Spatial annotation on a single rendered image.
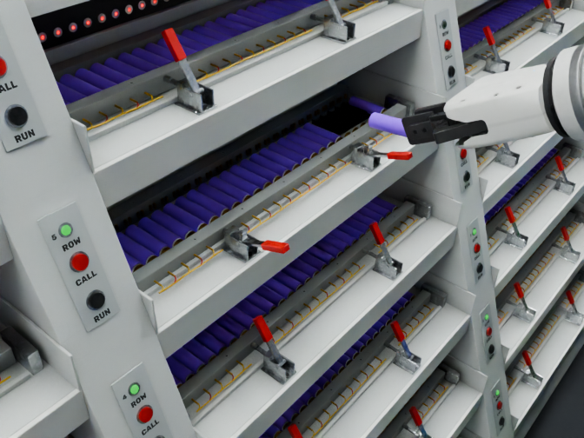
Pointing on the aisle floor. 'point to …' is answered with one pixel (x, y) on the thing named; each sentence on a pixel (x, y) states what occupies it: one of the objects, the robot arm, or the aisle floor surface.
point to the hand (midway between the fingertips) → (428, 123)
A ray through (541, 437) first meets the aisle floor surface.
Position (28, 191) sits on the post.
